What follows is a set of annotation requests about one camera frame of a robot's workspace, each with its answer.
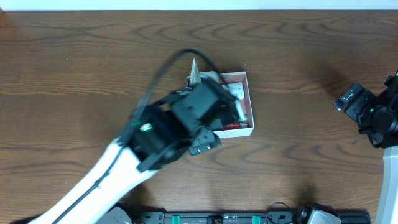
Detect Colgate toothpaste tube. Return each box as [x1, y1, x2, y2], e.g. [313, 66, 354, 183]
[220, 123, 248, 131]

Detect green toothbrush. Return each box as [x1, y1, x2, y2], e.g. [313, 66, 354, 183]
[235, 99, 248, 122]

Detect green white soap packet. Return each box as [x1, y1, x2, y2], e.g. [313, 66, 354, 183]
[228, 82, 245, 100]

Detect white Pantene tube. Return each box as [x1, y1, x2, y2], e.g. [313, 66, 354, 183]
[189, 58, 201, 86]

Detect clear bottle with dark cap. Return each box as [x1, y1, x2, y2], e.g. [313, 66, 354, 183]
[199, 71, 219, 82]

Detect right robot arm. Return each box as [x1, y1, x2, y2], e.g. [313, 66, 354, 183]
[333, 74, 397, 223]

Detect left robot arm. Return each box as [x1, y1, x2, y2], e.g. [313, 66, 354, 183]
[21, 80, 239, 223]

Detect white box with pink interior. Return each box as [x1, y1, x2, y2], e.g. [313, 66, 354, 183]
[187, 72, 254, 139]

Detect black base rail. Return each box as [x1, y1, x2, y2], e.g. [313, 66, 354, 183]
[102, 202, 373, 224]

